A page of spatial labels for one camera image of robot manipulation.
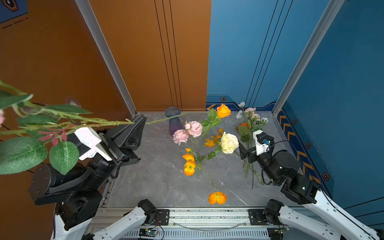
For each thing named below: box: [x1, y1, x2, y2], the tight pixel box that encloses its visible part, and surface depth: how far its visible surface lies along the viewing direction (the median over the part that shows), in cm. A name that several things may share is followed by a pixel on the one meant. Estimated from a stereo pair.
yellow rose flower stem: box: [197, 104, 232, 156], surface depth 67 cm
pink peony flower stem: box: [172, 120, 203, 149], surface depth 66 cm
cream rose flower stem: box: [196, 131, 240, 164], surface depth 52 cm
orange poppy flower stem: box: [182, 148, 228, 205], surface depth 54 cm
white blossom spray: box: [236, 101, 246, 120], surface depth 118 cm
